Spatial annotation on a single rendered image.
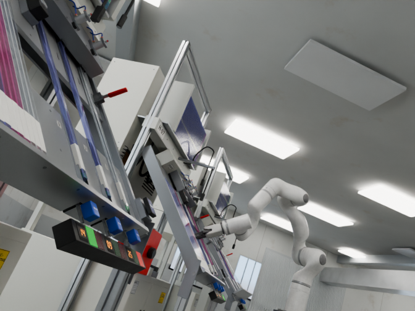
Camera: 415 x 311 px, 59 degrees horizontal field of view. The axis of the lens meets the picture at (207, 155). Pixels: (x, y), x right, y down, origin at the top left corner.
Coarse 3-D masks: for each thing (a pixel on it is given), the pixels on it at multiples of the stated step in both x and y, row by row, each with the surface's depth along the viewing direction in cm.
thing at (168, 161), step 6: (168, 150) 214; (156, 156) 214; (162, 156) 213; (168, 156) 212; (162, 162) 211; (168, 162) 211; (174, 162) 214; (168, 168) 217; (174, 168) 220; (180, 168) 228; (180, 174) 230; (186, 180) 241
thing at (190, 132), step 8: (192, 104) 228; (184, 112) 219; (192, 112) 231; (184, 120) 222; (192, 120) 234; (200, 120) 248; (184, 128) 225; (192, 128) 238; (200, 128) 252; (184, 136) 228; (192, 136) 242; (200, 136) 257; (184, 144) 232; (192, 144) 245; (200, 144) 261; (192, 152) 249
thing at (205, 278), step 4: (204, 272) 167; (208, 272) 173; (196, 276) 168; (200, 276) 171; (204, 276) 175; (208, 276) 179; (212, 276) 184; (196, 280) 175; (200, 280) 179; (204, 280) 184; (208, 280) 188; (212, 280) 193; (216, 280) 198; (204, 284) 194; (208, 284) 199; (212, 284) 204; (220, 284) 216; (224, 284) 222
